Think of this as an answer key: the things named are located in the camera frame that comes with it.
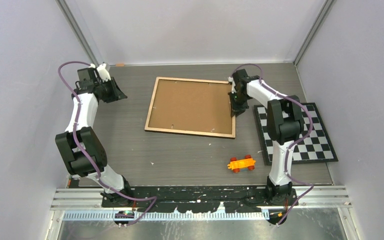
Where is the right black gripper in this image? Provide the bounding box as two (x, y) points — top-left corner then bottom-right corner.
(227, 91), (249, 117)

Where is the aluminium rail front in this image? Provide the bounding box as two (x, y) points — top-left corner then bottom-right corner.
(51, 185), (352, 213)

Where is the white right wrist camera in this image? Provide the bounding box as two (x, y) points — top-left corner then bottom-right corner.
(228, 76), (237, 94)

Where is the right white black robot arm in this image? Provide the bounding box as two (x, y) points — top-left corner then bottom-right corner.
(228, 67), (305, 205)

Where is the black picture frame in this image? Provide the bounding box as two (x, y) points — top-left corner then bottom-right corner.
(144, 76), (236, 139)

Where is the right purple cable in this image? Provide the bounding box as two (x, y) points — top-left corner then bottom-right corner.
(231, 63), (315, 227)

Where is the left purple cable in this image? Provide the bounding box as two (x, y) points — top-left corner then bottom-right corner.
(57, 61), (157, 227)

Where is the purple cable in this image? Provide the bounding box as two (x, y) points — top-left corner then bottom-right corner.
(57, 61), (157, 227)
(231, 63), (315, 227)

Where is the black white checkerboard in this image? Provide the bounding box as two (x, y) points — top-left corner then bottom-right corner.
(253, 102), (339, 166)

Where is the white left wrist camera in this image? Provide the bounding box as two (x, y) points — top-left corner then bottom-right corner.
(89, 62), (112, 82)

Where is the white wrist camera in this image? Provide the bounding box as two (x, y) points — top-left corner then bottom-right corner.
(89, 62), (112, 82)
(228, 76), (237, 94)

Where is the orange toy car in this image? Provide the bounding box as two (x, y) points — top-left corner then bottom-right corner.
(227, 154), (256, 173)

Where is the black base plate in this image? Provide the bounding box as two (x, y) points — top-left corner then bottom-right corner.
(101, 185), (298, 214)

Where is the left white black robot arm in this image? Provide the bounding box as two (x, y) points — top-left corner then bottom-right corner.
(55, 63), (134, 207)

